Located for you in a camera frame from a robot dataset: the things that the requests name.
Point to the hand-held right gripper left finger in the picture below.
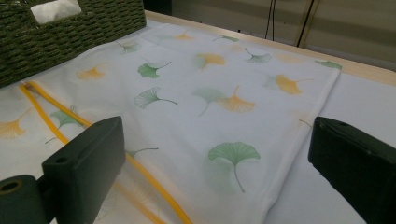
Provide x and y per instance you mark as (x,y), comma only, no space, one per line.
(84,168)

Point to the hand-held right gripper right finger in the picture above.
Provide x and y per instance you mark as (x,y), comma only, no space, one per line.
(355,168)

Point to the white leaf-print pillowcase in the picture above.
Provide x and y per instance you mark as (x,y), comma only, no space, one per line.
(186,124)

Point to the green woven basket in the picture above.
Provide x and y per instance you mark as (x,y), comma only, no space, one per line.
(62,46)

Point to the white pillow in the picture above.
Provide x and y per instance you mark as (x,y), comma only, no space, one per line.
(53,11)

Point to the beige vertical wall post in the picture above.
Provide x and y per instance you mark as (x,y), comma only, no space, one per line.
(312,18)

